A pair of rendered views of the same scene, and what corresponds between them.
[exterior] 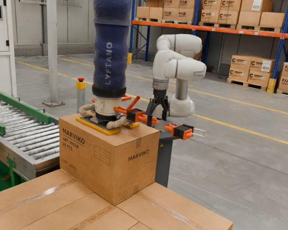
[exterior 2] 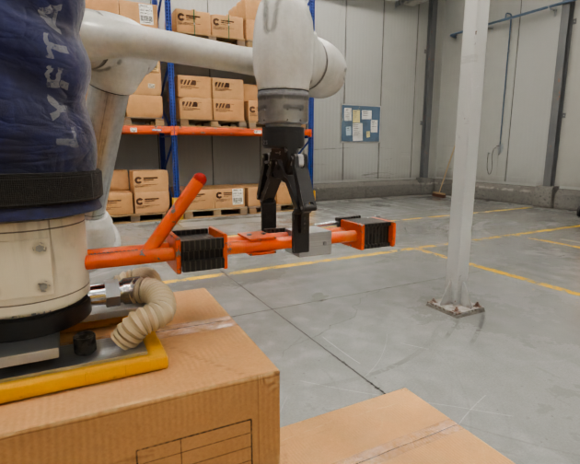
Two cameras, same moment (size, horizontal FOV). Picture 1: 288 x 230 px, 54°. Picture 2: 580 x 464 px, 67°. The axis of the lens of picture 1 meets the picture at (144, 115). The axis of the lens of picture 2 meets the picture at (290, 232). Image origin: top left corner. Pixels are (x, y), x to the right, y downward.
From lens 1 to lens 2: 1.45 m
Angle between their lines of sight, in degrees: 64
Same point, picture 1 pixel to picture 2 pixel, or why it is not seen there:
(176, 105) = (89, 237)
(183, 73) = (334, 70)
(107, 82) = (65, 138)
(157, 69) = (302, 52)
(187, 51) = (139, 62)
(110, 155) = (252, 427)
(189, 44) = not seen: hidden behind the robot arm
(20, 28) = not seen: outside the picture
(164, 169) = not seen: hidden behind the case
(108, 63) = (53, 38)
